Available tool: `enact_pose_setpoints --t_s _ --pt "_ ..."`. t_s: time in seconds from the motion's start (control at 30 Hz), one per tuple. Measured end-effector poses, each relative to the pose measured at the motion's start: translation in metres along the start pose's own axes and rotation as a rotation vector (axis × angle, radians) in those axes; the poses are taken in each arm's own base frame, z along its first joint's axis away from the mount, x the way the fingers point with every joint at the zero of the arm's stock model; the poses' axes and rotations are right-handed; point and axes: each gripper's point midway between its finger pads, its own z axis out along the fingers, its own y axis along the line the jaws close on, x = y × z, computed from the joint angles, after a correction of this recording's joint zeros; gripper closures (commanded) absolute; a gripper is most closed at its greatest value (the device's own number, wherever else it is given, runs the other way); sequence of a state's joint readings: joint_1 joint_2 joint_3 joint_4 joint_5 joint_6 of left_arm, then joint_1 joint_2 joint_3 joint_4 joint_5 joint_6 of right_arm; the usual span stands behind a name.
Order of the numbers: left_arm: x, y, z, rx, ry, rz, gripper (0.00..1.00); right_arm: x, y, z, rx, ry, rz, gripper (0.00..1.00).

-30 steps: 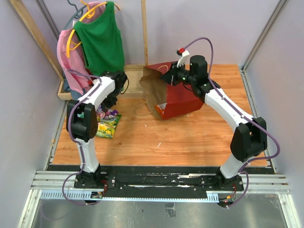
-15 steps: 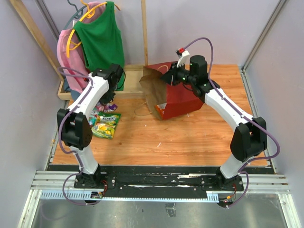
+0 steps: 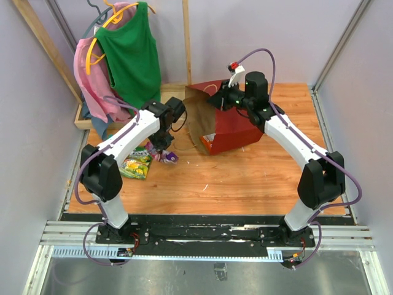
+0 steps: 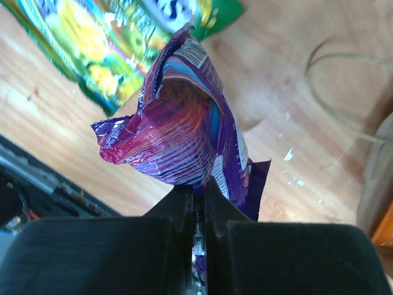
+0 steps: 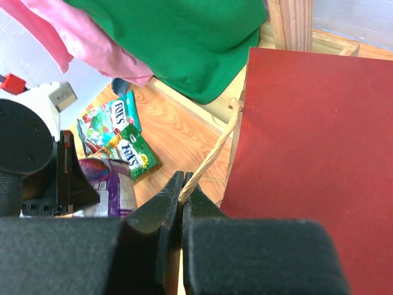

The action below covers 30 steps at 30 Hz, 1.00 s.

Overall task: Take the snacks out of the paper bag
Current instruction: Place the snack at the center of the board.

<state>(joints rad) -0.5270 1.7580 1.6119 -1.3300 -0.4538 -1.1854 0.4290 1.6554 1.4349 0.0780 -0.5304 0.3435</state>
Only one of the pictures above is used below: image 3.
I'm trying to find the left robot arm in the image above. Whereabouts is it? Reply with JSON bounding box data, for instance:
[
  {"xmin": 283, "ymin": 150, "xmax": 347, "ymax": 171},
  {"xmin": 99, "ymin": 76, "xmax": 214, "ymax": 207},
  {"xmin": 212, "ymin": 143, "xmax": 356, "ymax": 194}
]
[{"xmin": 77, "ymin": 97, "xmax": 185, "ymax": 244}]

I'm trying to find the grey clothes hanger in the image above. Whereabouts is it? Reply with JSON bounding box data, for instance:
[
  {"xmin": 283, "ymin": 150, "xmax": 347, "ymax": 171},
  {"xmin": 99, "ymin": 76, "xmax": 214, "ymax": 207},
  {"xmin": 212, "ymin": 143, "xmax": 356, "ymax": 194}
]
[{"xmin": 82, "ymin": 0, "xmax": 111, "ymax": 39}]

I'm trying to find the aluminium corner profile left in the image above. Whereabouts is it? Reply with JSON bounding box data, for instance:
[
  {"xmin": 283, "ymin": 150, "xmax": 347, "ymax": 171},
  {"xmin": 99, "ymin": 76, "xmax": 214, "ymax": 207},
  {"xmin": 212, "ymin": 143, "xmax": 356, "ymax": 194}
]
[{"xmin": 45, "ymin": 0, "xmax": 77, "ymax": 51}]

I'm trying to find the aluminium corner profile right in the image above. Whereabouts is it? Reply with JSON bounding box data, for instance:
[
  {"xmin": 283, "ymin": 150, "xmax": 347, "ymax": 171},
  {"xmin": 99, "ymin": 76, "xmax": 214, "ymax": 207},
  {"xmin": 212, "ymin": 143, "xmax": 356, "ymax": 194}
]
[{"xmin": 311, "ymin": 0, "xmax": 373, "ymax": 95}]

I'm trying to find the green Fox's candy packet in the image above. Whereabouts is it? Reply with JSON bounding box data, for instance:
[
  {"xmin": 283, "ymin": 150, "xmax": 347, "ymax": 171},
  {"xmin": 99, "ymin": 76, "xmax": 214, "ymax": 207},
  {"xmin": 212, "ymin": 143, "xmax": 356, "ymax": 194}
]
[{"xmin": 119, "ymin": 147, "xmax": 153, "ymax": 180}]

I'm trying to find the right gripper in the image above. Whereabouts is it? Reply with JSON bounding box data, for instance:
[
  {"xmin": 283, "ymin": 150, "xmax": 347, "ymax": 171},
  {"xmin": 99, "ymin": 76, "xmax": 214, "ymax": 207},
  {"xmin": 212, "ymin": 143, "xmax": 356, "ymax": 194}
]
[{"xmin": 206, "ymin": 79, "xmax": 252, "ymax": 112}]

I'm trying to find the blue grey cloth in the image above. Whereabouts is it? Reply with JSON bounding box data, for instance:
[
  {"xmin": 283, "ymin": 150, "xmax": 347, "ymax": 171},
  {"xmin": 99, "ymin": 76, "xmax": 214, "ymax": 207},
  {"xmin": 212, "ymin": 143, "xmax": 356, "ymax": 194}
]
[{"xmin": 82, "ymin": 102, "xmax": 113, "ymax": 140}]

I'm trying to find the orange snack packet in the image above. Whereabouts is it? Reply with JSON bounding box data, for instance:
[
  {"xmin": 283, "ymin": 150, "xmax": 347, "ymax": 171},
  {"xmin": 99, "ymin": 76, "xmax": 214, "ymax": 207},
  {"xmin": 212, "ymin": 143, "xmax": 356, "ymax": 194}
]
[{"xmin": 200, "ymin": 133, "xmax": 216, "ymax": 154}]

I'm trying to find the aluminium corner profile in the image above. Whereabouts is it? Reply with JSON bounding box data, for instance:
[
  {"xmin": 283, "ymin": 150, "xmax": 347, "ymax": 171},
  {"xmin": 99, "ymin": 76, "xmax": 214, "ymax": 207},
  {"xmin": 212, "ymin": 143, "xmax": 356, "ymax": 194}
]
[
  {"xmin": 311, "ymin": 0, "xmax": 373, "ymax": 95},
  {"xmin": 45, "ymin": 0, "xmax": 77, "ymax": 51}
]

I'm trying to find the pink shirt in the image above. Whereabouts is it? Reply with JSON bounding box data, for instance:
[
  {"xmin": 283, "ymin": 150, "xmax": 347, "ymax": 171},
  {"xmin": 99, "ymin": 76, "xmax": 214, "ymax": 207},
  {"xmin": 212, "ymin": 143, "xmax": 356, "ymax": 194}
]
[{"xmin": 72, "ymin": 1, "xmax": 133, "ymax": 124}]

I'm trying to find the red brown paper bag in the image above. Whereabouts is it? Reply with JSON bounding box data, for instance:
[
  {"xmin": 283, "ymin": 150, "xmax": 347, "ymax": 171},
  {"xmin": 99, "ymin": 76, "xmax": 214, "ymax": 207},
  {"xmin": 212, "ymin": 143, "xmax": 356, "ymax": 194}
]
[{"xmin": 183, "ymin": 80, "xmax": 263, "ymax": 155}]

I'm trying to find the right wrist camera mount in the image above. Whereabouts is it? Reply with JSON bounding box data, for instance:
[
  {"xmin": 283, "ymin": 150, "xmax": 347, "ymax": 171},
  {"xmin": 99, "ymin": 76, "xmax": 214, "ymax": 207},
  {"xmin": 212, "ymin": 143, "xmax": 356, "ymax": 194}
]
[{"xmin": 228, "ymin": 61, "xmax": 245, "ymax": 87}]

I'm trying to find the wooden rack frame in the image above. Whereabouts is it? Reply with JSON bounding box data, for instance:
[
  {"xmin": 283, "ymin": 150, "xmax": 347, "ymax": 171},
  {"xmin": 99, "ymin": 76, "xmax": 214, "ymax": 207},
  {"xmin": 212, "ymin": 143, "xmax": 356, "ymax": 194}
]
[{"xmin": 12, "ymin": 0, "xmax": 197, "ymax": 132}]

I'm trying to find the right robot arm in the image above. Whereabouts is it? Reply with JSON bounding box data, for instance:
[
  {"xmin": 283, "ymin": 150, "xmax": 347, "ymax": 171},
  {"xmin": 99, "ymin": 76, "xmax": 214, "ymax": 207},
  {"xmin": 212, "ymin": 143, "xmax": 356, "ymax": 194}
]
[{"xmin": 208, "ymin": 71, "xmax": 346, "ymax": 246}]

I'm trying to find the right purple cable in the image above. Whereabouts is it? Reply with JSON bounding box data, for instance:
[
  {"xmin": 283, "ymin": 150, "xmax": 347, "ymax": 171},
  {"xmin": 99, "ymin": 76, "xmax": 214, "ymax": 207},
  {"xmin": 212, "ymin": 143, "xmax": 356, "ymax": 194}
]
[{"xmin": 238, "ymin": 47, "xmax": 363, "ymax": 271}]

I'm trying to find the yellow clothes hanger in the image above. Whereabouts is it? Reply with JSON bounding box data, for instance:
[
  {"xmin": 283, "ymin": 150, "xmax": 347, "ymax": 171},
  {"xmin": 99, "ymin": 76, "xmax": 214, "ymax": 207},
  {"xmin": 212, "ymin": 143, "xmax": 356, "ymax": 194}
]
[{"xmin": 85, "ymin": 2, "xmax": 156, "ymax": 76}]

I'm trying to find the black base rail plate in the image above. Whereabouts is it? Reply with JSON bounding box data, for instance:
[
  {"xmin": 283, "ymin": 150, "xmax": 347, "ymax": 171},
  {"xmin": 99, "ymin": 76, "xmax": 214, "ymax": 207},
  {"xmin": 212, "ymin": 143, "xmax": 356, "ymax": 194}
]
[{"xmin": 96, "ymin": 214, "xmax": 316, "ymax": 258}]

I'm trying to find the green tank top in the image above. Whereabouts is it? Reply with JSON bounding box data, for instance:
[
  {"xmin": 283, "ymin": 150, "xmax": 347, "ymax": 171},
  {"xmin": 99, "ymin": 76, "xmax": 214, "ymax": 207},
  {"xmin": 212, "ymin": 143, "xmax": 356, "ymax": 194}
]
[{"xmin": 93, "ymin": 1, "xmax": 162, "ymax": 119}]

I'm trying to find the purple Fox's candy packet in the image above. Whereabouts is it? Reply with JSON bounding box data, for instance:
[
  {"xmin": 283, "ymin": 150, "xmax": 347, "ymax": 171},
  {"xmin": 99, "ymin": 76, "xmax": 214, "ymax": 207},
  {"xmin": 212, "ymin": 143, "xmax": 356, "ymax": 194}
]
[{"xmin": 144, "ymin": 142, "xmax": 179, "ymax": 164}]

